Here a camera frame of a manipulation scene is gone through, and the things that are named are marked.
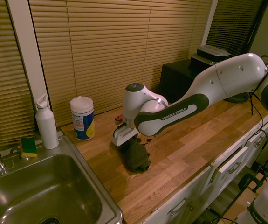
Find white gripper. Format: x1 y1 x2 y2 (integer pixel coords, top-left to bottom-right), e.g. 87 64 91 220
111 122 141 147

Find dark green towel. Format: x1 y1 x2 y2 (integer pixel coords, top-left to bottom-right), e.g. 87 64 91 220
118 137 152 174

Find disinfecting wipes canister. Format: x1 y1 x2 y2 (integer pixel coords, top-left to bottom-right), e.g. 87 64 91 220
69 95 96 141

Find black box appliance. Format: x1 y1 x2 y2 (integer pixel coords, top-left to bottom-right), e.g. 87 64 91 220
160 59 209 105

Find wide beige window blind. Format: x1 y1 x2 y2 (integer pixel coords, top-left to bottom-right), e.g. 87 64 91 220
28 0 213 128

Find white water bottle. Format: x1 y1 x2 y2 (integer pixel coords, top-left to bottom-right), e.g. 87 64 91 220
34 93 60 150

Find white ajar cabinet drawer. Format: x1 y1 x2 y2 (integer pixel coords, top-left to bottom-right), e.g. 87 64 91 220
217 146 250 188

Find large black food container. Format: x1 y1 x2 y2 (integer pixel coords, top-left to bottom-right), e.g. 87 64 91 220
190 54 217 72

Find stainless steel sink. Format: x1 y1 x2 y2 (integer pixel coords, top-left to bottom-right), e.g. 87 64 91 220
0 135 124 224

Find green and yellow sponge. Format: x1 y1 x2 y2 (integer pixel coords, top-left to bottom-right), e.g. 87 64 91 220
20 137 38 159

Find small black food container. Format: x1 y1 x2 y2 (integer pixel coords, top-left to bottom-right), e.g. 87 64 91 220
196 45 232 62

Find black stand leg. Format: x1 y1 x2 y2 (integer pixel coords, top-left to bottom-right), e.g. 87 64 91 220
212 186 247 224

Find black clamp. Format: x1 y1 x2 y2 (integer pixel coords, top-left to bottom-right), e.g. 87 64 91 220
238 173 268 193

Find narrow beige window blind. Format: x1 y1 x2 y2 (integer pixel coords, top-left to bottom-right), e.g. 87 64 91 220
0 0 35 146

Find dark shaded window blind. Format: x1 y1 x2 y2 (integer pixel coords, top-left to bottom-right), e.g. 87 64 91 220
206 0 264 59

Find metal drawer handle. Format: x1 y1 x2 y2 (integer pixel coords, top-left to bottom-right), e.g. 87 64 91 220
227 161 241 174
169 197 187 216
253 136 264 148

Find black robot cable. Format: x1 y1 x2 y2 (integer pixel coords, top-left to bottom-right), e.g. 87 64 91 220
247 65 268 175

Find black camera stand pole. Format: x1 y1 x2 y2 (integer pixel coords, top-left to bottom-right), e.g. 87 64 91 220
224 0 268 104

